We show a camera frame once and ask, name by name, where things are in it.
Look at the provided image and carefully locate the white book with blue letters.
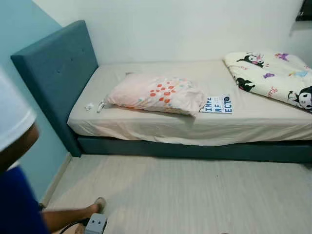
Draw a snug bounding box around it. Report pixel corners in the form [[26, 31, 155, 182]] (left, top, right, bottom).
[[200, 94, 233, 115]]

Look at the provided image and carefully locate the pink pillow with orange dots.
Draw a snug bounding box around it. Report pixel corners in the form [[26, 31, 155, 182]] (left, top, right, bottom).
[[105, 73, 208, 117]]

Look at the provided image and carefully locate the cream quilt with cartoon print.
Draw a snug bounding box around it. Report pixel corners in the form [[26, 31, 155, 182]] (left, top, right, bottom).
[[223, 49, 312, 114]]

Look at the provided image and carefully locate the mattress with cream sheet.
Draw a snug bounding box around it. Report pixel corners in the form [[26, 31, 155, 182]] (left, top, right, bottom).
[[67, 59, 312, 147]]

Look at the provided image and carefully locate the person in white shirt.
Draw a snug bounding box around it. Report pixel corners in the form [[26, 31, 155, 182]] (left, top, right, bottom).
[[0, 68, 107, 234]]

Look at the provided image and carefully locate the black wall fixture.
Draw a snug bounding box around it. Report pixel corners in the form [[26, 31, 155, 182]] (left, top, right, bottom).
[[296, 0, 312, 22]]

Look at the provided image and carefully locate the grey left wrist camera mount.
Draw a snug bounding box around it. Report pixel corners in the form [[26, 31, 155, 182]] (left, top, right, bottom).
[[84, 213, 108, 234]]

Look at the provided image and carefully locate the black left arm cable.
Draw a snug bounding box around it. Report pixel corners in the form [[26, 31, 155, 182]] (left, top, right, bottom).
[[58, 220, 91, 234]]

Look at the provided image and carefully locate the teal upholstered bed frame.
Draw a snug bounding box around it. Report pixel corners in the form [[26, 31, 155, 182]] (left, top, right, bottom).
[[11, 19, 312, 164]]

